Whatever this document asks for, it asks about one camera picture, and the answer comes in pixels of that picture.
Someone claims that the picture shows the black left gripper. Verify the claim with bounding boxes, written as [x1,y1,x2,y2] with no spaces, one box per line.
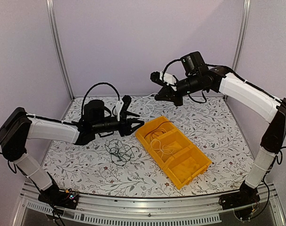
[93,112,145,137]

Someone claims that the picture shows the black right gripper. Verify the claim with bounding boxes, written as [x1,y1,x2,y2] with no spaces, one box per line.
[155,73,203,106]

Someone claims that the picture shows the white cable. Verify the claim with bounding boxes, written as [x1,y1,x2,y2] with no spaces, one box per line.
[138,93,159,118]
[150,138,179,161]

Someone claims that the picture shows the thin black cable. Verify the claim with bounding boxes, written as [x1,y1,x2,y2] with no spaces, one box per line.
[144,120,175,139]

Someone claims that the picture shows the cable pile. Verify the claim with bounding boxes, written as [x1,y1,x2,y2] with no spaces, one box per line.
[104,138,140,165]

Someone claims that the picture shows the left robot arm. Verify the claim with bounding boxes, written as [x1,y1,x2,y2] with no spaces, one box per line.
[0,99,144,204]

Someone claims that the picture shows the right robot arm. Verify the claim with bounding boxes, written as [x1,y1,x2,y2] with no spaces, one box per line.
[150,51,286,205]

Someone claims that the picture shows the floral table cloth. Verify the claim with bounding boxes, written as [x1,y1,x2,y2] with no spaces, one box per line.
[42,97,254,197]

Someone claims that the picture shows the yellow three-compartment bin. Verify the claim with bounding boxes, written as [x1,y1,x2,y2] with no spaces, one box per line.
[135,116,212,190]

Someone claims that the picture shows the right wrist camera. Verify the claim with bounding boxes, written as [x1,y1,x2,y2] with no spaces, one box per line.
[150,71,178,91]

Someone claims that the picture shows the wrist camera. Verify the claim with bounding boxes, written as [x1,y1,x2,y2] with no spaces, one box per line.
[150,71,178,91]
[112,95,132,121]

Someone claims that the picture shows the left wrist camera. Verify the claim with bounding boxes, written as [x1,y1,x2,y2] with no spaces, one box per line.
[112,95,132,121]

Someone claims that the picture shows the aluminium front rail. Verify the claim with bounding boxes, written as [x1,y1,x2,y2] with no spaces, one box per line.
[13,182,286,226]

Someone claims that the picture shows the right rear aluminium post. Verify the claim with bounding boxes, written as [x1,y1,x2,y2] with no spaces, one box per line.
[232,0,251,71]

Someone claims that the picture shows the aluminium post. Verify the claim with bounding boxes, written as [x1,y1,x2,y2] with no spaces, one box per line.
[45,0,74,99]
[232,0,251,71]

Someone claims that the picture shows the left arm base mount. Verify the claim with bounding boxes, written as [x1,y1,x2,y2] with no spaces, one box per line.
[38,173,79,210]

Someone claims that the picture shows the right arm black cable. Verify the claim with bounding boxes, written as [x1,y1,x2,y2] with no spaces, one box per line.
[161,58,286,217]

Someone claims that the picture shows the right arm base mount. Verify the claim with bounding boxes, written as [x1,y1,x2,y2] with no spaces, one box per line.
[218,181,260,221]

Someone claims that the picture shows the left rear aluminium post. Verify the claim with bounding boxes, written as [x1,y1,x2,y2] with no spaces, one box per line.
[45,0,74,99]

